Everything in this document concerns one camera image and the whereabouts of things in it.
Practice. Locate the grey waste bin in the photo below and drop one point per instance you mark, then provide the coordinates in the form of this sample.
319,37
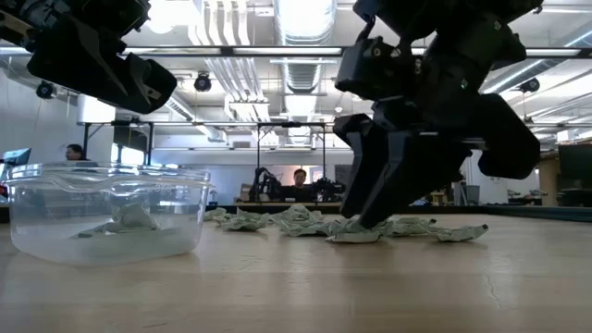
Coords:
472,195

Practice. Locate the monitor with blue screen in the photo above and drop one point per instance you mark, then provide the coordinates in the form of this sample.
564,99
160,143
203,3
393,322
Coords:
17,157

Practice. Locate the white round column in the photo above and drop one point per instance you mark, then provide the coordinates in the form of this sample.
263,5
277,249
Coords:
490,189

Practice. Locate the clear plastic container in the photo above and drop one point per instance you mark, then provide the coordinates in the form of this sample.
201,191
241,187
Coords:
46,250

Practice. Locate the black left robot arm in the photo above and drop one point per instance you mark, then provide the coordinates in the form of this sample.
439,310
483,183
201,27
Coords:
115,14

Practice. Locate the black ceiling spotlight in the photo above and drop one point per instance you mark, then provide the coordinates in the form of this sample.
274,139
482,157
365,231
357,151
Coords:
529,85
45,90
202,82

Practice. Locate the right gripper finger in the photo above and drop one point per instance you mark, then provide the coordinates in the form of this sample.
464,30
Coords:
416,171
365,176

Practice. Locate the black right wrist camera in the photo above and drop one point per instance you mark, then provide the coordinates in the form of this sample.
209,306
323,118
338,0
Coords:
374,69

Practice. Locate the black computer monitor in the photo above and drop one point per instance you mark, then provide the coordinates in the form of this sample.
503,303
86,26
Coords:
575,166

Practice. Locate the black background robot arm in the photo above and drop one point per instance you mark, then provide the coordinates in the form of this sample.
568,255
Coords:
266,185
329,189

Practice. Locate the silver ventilation duct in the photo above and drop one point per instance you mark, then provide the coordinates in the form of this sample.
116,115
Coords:
305,18

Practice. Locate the black overhead light beam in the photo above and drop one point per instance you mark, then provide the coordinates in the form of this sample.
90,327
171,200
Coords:
287,51

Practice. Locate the light wooden cabinet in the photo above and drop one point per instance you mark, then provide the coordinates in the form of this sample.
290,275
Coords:
549,180

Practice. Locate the black background rig frame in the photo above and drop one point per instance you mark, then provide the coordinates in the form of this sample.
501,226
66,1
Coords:
291,124
115,123

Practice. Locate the person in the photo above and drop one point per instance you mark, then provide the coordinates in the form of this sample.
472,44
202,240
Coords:
74,151
299,178

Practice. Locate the black aluminium rig frame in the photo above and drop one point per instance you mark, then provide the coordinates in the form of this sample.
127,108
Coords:
532,213

